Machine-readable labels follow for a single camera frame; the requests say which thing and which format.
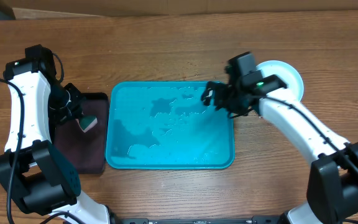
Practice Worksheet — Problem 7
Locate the green and pink sponge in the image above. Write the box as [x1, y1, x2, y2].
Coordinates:
[78, 115, 98, 133]

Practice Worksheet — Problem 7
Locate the light blue plate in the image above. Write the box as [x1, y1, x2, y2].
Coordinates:
[256, 60, 304, 101]

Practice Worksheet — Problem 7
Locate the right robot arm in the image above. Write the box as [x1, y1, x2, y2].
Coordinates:
[201, 52, 358, 223]

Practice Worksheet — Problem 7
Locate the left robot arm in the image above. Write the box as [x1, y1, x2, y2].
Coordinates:
[0, 45, 116, 223]

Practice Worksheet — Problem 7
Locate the black rectangular water tray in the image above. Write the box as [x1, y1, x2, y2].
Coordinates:
[53, 93, 109, 174]

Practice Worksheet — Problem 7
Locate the teal plastic serving tray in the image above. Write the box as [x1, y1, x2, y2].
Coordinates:
[105, 81, 235, 170]

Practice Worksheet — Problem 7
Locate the cardboard box at back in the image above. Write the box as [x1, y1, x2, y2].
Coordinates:
[6, 0, 358, 16]

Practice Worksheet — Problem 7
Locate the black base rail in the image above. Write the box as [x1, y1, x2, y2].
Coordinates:
[112, 215, 289, 224]

